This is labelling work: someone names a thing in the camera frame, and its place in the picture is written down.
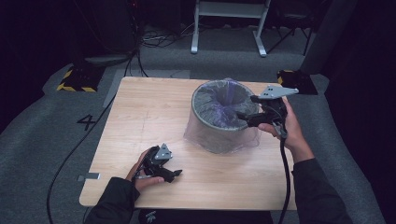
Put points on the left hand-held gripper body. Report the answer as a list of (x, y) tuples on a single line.
[(155, 165)]

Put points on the grey tape strip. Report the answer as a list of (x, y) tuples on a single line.
[(90, 176)]

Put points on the yellow-black striped base plate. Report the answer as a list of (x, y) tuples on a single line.
[(303, 84), (81, 81)]

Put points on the person's right hand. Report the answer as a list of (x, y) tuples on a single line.
[(295, 137)]

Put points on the person's left hand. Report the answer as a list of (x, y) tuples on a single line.
[(143, 183)]

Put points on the purple plastic bag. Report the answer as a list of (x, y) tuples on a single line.
[(214, 105)]

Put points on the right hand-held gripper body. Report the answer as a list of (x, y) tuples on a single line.
[(275, 110)]

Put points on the black tripod stand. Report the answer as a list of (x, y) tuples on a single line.
[(289, 34)]

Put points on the person's dark torso clothing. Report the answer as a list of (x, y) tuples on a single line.
[(205, 217)]

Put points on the dark pole with grey base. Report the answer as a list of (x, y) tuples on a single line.
[(106, 59)]

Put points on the grey post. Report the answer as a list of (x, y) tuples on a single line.
[(327, 37)]

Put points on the green plastic bin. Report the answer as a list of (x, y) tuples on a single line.
[(211, 133)]

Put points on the white metal stand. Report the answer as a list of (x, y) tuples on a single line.
[(230, 9)]

